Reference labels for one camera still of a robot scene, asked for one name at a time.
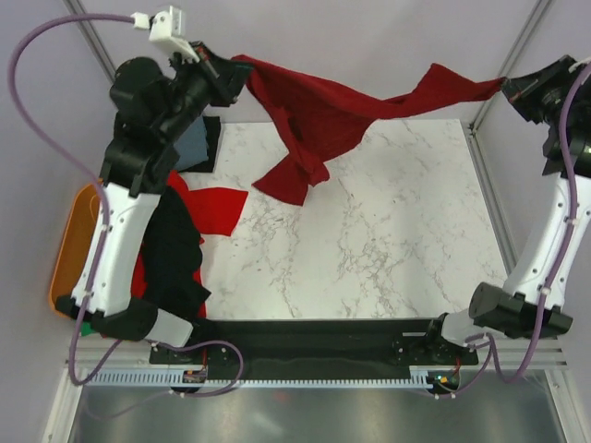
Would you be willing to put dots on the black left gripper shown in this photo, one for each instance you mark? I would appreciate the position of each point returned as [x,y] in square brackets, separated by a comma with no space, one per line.
[208,66]

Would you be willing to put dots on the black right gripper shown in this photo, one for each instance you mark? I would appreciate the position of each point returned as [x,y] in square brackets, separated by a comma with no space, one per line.
[522,92]

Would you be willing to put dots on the dark red t shirt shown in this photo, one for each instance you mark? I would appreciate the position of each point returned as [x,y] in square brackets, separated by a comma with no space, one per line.
[319,120]

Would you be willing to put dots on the orange plastic basket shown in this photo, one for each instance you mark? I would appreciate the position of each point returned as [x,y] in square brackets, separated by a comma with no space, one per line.
[75,244]

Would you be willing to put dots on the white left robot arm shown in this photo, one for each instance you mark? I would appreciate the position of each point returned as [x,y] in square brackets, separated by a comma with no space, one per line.
[136,166]

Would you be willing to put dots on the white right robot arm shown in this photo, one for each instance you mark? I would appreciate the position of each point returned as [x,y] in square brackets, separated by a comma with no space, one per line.
[529,304]

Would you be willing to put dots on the folded black t shirt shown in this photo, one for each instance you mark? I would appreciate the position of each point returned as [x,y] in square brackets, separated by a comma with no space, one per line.
[213,130]

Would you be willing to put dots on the folded grey-blue t shirt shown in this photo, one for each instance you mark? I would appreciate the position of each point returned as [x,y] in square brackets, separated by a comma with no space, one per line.
[192,146]

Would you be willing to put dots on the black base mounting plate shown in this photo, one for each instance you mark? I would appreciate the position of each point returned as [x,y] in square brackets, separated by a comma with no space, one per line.
[319,349]

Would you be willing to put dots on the green t shirt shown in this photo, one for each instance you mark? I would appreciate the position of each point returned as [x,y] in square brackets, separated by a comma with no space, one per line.
[86,329]

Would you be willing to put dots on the right aluminium frame post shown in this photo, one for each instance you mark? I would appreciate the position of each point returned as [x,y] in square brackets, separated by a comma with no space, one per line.
[515,54]

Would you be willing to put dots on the aluminium frame post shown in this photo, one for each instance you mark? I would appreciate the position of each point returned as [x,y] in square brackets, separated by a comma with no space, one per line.
[515,54]
[92,38]

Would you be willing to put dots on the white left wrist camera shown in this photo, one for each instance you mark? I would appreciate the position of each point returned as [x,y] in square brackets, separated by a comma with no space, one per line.
[166,30]

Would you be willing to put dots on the left aluminium frame post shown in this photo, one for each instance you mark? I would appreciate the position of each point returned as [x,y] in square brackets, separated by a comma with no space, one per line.
[92,38]

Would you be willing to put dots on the white slotted cable duct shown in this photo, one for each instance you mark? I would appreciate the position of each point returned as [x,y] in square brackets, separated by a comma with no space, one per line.
[180,378]

